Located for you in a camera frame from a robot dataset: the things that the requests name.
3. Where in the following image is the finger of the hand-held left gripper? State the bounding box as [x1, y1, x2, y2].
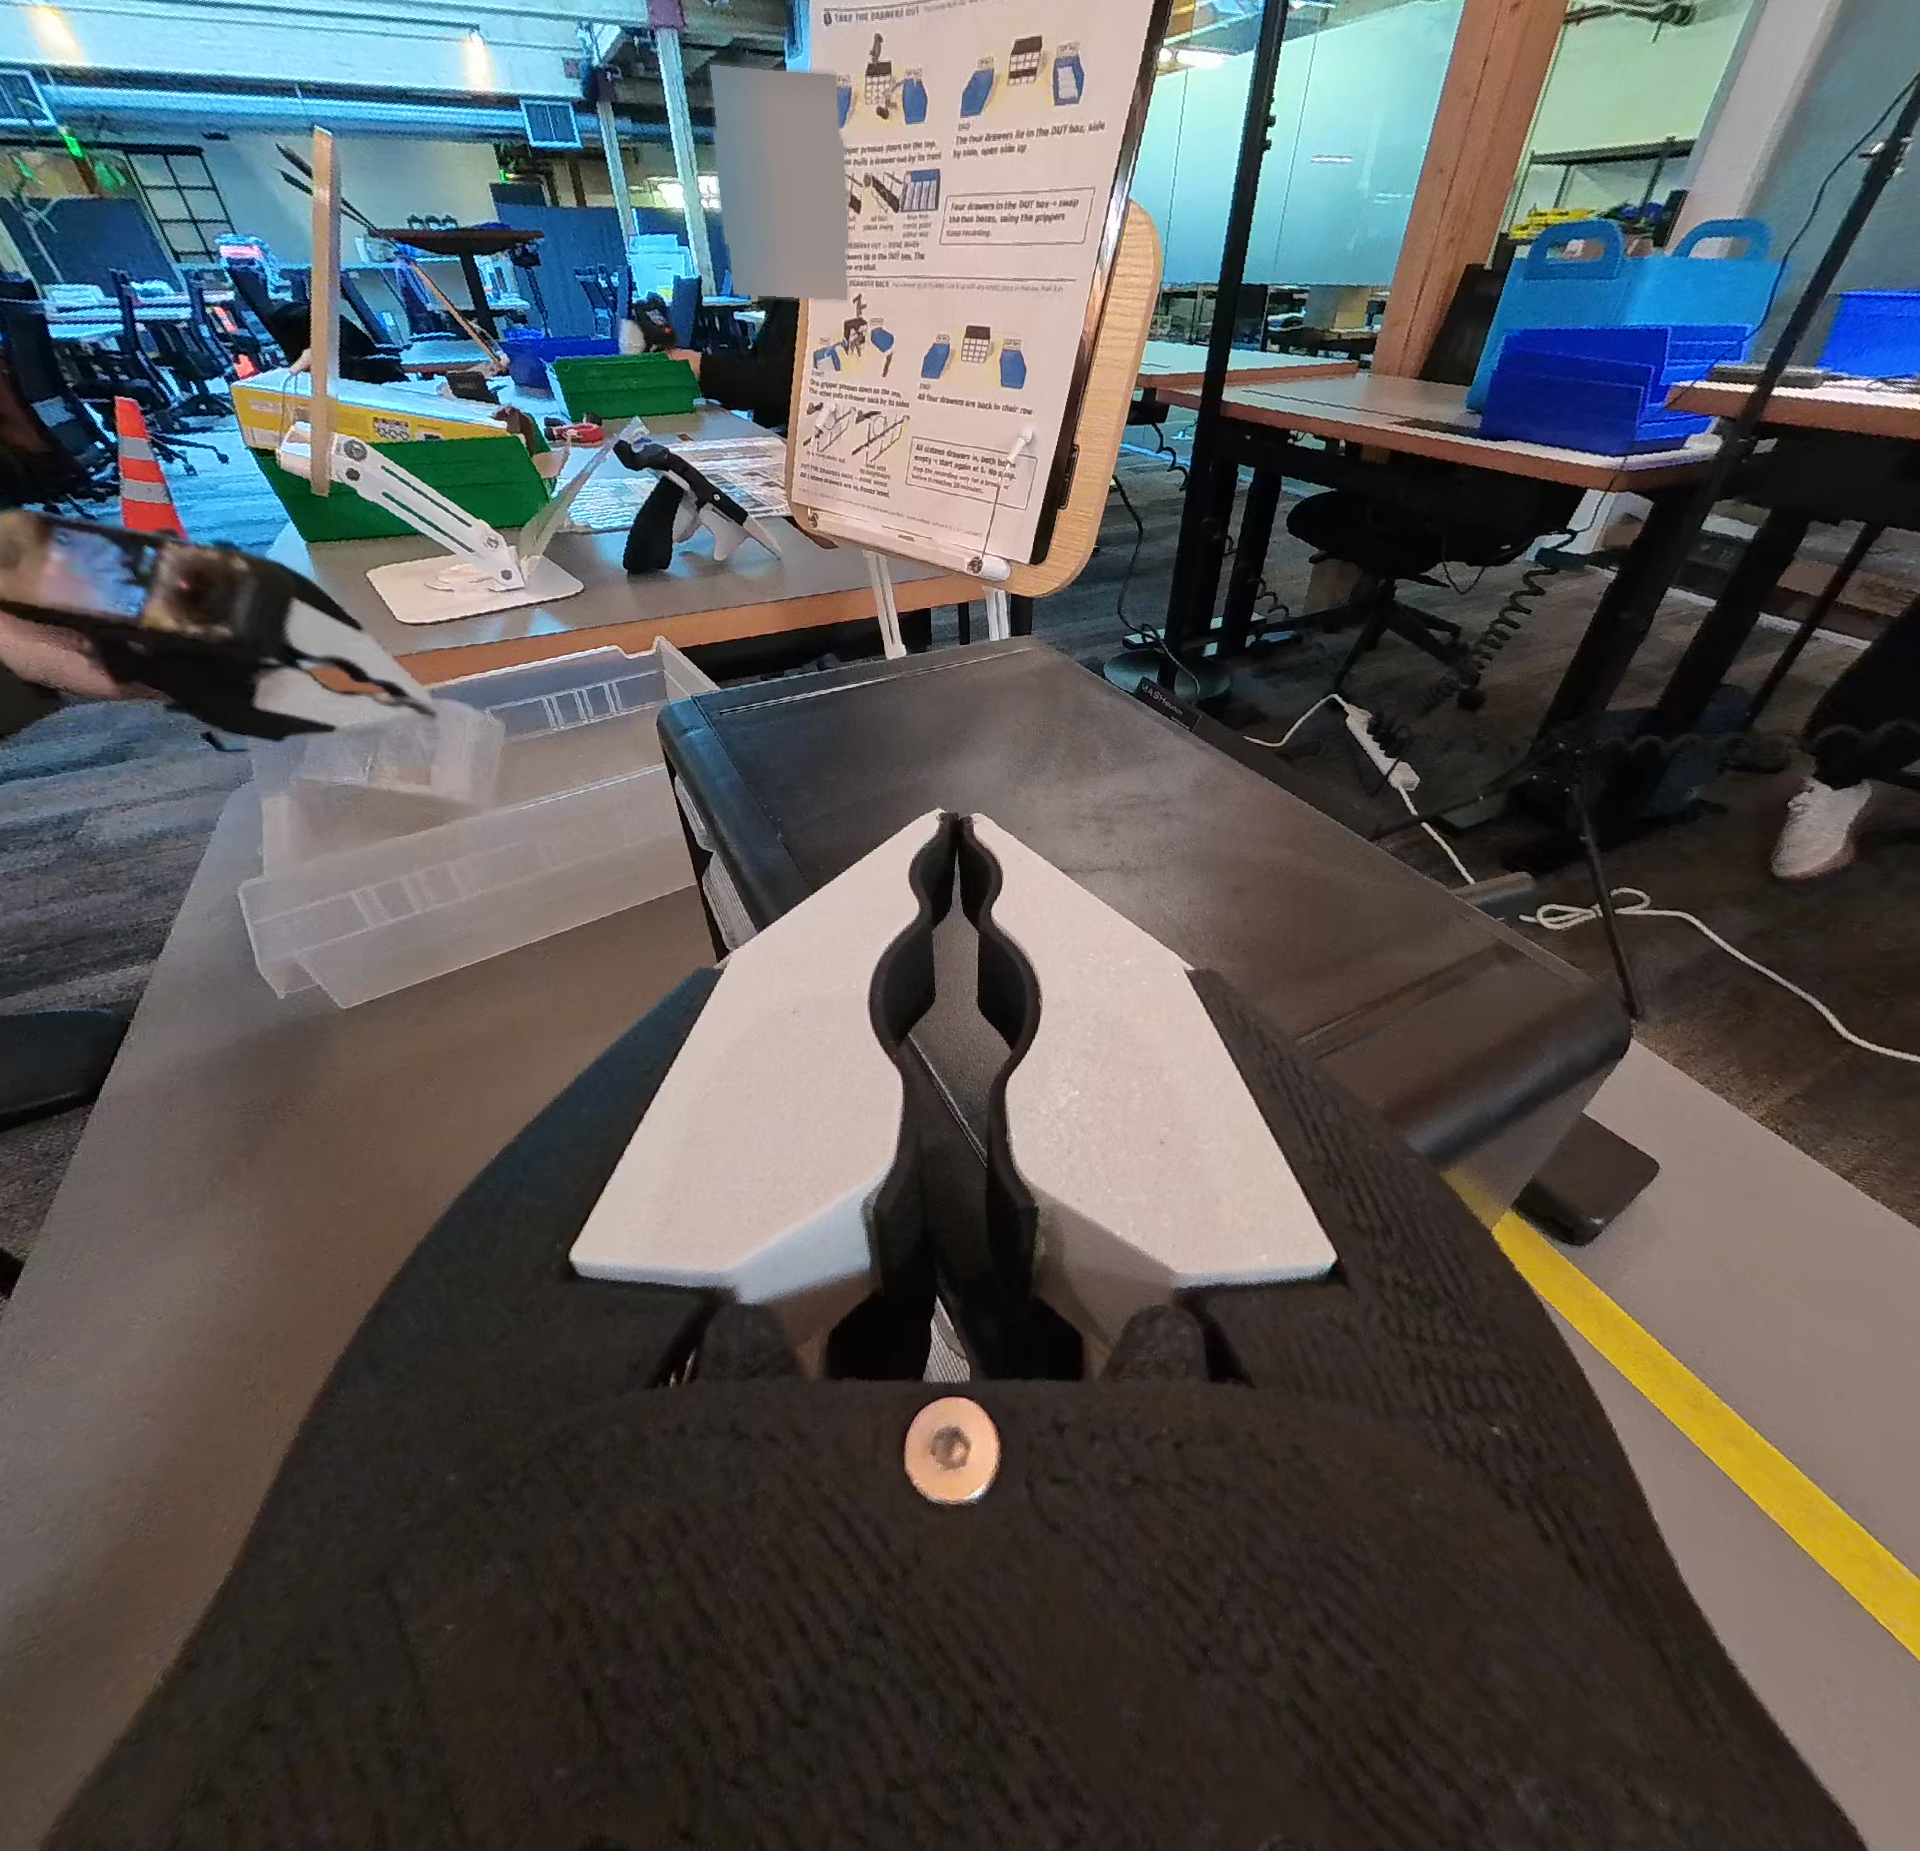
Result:
[286, 598, 410, 695]
[246, 664, 441, 745]

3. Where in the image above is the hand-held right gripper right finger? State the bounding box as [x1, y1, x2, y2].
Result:
[960, 814, 1339, 1375]

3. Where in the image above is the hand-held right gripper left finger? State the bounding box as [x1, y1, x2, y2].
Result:
[570, 810, 962, 1375]

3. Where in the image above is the clear plastic drawer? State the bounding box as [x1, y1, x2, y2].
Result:
[236, 772, 711, 1012]
[259, 710, 508, 838]
[433, 637, 724, 793]

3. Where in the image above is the black drawer cabinet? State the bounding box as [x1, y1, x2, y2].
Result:
[657, 641, 1662, 1249]

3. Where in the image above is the person's left hand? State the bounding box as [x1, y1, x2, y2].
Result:
[0, 625, 164, 706]

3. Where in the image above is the orange traffic cone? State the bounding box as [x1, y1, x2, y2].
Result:
[111, 394, 191, 544]

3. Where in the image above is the white articulated stand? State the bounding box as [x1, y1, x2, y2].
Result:
[276, 429, 587, 626]

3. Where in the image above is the yellow cardboard box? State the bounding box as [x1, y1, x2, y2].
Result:
[227, 372, 516, 454]

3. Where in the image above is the spare hand-held gripper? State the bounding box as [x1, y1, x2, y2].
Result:
[620, 437, 786, 583]

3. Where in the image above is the small green plastic bin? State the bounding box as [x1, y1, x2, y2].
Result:
[546, 352, 700, 424]

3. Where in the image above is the white power strip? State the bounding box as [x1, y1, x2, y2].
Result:
[1339, 703, 1423, 799]

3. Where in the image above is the black office chair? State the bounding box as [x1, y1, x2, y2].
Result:
[1286, 486, 1550, 718]

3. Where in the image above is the yellow tape strip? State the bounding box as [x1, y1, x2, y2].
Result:
[1448, 1178, 1920, 1660]

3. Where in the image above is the wooden display board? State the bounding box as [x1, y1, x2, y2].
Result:
[800, 197, 1169, 602]

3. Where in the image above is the printed instruction sheet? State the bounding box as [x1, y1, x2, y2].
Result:
[786, 0, 1178, 570]

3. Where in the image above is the black tripod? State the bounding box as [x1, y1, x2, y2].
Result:
[1498, 124, 1920, 1021]

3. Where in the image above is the black stand pole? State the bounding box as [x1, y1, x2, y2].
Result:
[1162, 0, 1306, 703]

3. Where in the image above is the stack of blue trays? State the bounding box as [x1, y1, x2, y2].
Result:
[1468, 321, 1752, 456]

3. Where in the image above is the white cable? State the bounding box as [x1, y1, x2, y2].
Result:
[1241, 695, 1920, 1069]

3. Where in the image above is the blue tote with handles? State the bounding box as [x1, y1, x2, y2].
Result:
[1498, 216, 1790, 383]

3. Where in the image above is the wooden post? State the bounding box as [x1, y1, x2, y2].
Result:
[1370, 0, 1593, 379]

